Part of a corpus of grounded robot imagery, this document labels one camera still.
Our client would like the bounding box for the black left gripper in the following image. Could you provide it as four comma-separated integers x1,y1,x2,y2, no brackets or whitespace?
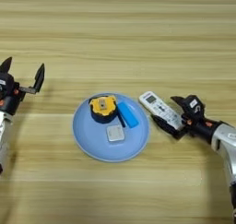
0,55,46,117

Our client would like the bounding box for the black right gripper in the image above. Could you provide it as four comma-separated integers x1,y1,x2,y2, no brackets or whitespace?
150,95,223,145

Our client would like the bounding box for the white remote control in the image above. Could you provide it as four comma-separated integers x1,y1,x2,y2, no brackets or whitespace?
137,90,185,131

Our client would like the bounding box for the silver square metal box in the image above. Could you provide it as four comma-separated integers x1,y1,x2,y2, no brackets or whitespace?
105,124,126,143

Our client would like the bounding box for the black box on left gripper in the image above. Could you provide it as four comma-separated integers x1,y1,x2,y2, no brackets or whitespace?
0,72,16,94

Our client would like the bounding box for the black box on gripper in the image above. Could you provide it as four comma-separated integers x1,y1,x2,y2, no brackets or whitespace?
0,72,16,94
181,94,207,120

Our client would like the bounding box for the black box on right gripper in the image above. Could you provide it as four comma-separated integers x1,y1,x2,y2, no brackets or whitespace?
181,94,207,120

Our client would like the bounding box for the blue rectangular block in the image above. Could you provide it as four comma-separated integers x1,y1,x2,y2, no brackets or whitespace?
117,100,140,130

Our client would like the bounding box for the yellow and navy tape measure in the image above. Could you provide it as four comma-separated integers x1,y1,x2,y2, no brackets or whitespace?
88,93,126,129

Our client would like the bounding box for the light blue round plate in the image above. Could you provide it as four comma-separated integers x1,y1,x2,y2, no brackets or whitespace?
72,91,150,163

